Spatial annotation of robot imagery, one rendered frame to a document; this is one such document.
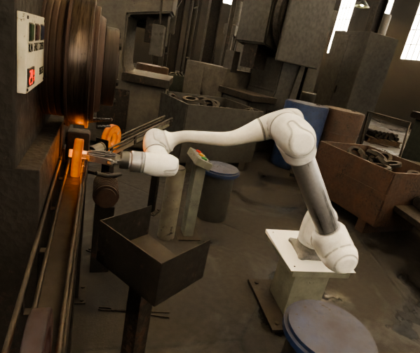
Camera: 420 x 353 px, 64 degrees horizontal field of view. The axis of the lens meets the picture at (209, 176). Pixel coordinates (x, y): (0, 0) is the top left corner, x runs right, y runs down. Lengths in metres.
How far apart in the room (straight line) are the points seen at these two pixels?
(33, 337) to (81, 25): 0.88
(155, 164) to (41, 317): 0.89
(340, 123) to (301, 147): 3.54
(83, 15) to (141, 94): 2.87
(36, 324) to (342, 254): 1.23
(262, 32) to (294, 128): 3.61
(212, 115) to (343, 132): 1.95
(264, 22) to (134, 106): 2.01
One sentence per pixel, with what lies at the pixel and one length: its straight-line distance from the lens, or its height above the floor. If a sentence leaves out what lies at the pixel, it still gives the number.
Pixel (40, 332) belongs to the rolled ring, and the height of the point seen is 0.77.
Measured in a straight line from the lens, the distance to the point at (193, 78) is 5.83.
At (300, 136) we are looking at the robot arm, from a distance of 1.25.
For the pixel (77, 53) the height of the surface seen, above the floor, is 1.16.
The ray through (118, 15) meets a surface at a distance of 4.07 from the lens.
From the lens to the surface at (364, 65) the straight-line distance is 5.95.
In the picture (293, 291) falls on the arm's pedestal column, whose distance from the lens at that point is 1.90.
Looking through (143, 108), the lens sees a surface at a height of 0.51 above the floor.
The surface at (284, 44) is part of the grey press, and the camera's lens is 4.61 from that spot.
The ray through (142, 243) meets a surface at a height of 0.61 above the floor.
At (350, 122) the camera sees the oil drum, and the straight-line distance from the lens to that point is 4.82.
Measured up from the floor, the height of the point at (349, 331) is 0.43.
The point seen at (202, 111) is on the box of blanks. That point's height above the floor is 0.68.
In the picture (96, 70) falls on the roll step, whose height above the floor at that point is 1.11.
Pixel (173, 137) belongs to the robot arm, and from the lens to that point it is 1.56.
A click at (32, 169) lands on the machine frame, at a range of 0.98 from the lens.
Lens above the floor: 1.23
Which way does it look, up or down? 19 degrees down
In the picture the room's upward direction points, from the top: 11 degrees clockwise
